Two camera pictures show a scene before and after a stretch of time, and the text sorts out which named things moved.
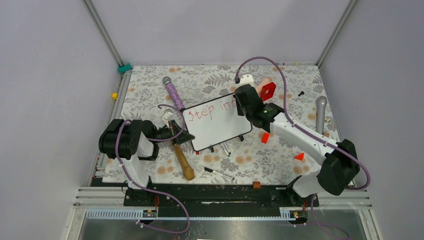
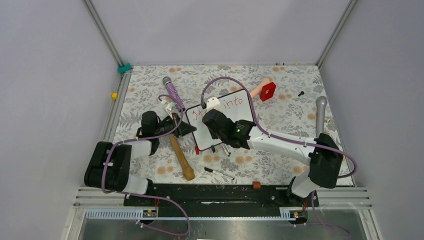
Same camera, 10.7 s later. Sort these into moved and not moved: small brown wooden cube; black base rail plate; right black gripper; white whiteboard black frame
Moved: right black gripper
Not moved: black base rail plate; small brown wooden cube; white whiteboard black frame
